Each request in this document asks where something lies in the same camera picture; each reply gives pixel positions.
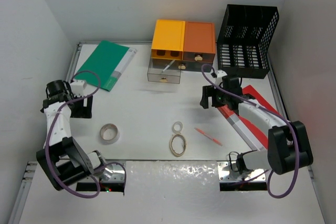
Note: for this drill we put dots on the green white pen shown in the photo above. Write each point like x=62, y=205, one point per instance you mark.
x=166, y=67

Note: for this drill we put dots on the white foam front board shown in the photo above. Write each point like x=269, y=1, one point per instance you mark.
x=171, y=192

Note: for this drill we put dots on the green clip file folder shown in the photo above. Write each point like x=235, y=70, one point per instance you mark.
x=105, y=65

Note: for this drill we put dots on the black mesh file rack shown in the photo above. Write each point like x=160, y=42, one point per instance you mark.
x=244, y=38

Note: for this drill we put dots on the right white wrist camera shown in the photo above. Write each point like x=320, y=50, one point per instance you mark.
x=218, y=76

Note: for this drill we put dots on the transparent grey drawer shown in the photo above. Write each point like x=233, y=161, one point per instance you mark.
x=172, y=75
x=194, y=66

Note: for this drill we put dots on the yellow drawer box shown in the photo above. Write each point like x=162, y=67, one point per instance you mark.
x=168, y=39

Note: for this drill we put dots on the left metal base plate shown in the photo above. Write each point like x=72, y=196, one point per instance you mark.
x=113, y=173

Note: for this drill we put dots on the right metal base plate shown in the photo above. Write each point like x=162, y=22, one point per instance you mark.
x=227, y=175

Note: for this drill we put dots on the red clip file folder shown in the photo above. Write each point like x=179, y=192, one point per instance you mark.
x=252, y=124

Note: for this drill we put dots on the orange red pen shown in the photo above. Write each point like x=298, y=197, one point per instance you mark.
x=208, y=136

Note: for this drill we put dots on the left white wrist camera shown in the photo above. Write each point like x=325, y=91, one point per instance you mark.
x=78, y=87

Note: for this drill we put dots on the metal base plate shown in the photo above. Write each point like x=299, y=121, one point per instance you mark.
x=113, y=173
x=227, y=175

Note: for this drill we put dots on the wide clear tape roll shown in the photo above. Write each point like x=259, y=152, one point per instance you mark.
x=109, y=134

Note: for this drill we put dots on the small white tape roll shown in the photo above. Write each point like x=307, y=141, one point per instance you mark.
x=177, y=127

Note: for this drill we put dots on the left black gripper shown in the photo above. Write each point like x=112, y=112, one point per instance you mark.
x=83, y=112

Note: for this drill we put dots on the orange drawer box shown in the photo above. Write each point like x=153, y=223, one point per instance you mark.
x=199, y=42

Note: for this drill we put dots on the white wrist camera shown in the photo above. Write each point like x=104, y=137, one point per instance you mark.
x=78, y=87
x=218, y=76

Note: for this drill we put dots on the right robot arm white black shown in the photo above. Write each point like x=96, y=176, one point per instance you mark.
x=275, y=144

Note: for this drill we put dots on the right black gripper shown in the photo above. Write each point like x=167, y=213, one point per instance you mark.
x=208, y=92

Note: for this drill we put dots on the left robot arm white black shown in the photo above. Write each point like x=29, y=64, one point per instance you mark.
x=67, y=159

